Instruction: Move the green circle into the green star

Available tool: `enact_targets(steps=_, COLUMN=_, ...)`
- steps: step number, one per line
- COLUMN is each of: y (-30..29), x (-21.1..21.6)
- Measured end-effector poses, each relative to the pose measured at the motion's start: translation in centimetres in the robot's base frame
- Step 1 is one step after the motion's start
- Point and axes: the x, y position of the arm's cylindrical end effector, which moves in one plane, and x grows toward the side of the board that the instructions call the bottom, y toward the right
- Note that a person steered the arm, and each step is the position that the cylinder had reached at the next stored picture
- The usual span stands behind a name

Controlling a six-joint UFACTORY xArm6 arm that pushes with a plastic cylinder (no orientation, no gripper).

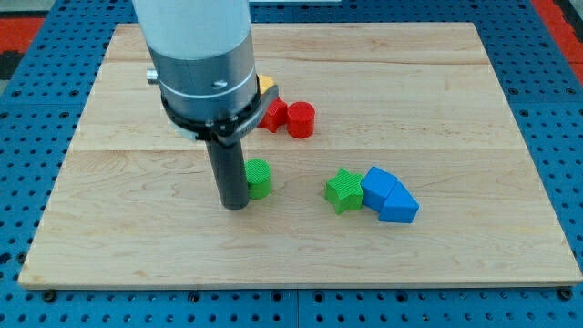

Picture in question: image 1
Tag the green cylinder block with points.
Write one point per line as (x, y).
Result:
(258, 174)

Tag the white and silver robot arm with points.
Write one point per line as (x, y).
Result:
(202, 51)

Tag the red star block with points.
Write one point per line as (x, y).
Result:
(275, 116)

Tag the green star block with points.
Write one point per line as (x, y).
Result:
(344, 191)

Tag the red cylinder block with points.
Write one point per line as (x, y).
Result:
(300, 119)

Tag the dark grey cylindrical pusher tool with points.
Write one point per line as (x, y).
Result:
(229, 172)

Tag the yellow block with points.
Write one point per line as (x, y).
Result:
(265, 82)

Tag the blue cube block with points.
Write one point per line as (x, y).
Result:
(377, 185)

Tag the blue triangular prism block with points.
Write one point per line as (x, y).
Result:
(400, 206)

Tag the light wooden board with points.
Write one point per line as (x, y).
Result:
(135, 205)

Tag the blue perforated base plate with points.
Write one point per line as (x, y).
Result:
(44, 99)

